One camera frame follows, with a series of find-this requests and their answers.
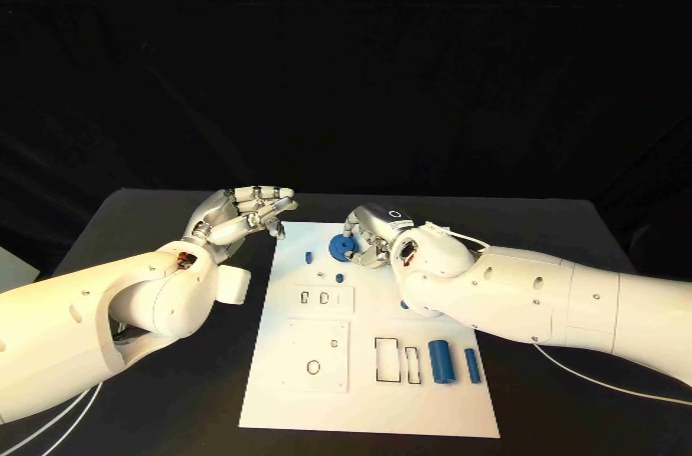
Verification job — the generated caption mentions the thick blue cylinder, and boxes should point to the thick blue cylinder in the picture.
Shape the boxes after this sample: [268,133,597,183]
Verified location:
[427,339,457,386]

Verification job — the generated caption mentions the thin blue cylinder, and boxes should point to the thin blue cylinder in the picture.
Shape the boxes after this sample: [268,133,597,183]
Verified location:
[463,348,483,385]

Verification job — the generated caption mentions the white task board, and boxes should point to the white task board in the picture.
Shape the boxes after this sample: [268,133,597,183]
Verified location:
[238,221,502,439]

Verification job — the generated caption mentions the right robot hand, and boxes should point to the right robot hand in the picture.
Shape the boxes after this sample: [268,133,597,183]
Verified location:
[339,202,416,270]

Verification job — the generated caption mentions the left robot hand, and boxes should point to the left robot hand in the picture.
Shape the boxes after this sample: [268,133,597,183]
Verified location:
[182,186,300,265]

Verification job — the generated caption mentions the white cable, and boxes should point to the white cable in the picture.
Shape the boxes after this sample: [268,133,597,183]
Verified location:
[0,384,102,453]
[10,382,104,456]
[424,221,491,251]
[532,343,692,407]

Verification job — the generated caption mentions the blue gear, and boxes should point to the blue gear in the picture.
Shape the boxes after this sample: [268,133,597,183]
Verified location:
[327,233,360,262]

